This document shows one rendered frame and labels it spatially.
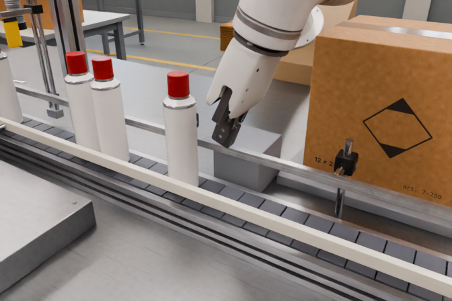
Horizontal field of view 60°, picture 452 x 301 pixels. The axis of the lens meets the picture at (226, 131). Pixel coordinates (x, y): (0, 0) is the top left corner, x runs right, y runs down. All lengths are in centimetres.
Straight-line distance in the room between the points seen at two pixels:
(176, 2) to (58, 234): 665
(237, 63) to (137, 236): 34
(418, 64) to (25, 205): 65
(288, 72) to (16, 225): 96
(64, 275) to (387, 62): 58
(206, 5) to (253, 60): 631
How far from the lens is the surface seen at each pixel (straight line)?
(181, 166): 64
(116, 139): 73
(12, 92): 99
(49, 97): 93
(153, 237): 67
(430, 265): 61
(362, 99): 70
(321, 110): 73
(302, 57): 133
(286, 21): 46
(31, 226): 67
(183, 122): 60
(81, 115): 76
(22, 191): 76
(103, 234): 69
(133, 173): 69
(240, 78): 48
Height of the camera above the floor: 127
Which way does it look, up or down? 26 degrees down
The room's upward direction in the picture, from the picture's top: straight up
